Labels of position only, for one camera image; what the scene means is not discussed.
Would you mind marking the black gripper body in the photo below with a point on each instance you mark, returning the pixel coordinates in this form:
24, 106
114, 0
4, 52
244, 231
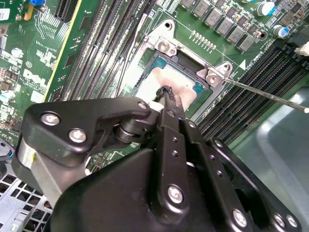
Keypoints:
108, 198

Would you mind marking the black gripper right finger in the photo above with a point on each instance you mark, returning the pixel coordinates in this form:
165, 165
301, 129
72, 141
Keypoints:
205, 166

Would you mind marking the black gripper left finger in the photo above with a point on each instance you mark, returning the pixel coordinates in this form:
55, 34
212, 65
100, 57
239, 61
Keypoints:
72, 116

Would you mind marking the silver CPU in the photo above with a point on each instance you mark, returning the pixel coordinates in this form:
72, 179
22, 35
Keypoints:
169, 77

